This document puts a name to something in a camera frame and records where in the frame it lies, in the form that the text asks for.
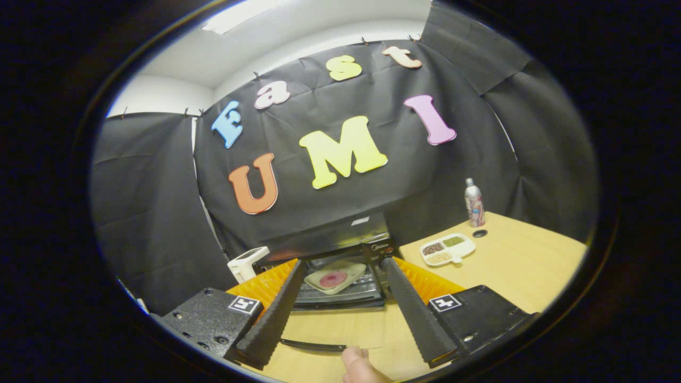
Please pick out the silver drink bottle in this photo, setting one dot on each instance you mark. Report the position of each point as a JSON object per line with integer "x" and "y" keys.
{"x": 474, "y": 205}

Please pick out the white toaster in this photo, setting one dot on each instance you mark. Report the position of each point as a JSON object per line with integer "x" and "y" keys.
{"x": 245, "y": 263}

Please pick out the white divided seasoning plate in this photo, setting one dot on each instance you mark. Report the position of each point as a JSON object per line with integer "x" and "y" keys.
{"x": 447, "y": 249}

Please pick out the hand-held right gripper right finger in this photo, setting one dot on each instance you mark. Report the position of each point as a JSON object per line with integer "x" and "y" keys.
{"x": 417, "y": 319}

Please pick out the square plate with pink food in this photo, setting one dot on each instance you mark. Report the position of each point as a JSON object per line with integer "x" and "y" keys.
{"x": 334, "y": 277}

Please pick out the black electric oven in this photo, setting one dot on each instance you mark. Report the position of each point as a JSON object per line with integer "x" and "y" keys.
{"x": 330, "y": 229}

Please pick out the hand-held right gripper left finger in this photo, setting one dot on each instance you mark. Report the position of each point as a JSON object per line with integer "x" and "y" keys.
{"x": 274, "y": 324}

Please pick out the large ceiling light panel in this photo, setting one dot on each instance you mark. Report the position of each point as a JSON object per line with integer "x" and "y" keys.
{"x": 239, "y": 16}

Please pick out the black backdrop cloth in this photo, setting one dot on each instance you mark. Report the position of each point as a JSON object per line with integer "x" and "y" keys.
{"x": 159, "y": 213}

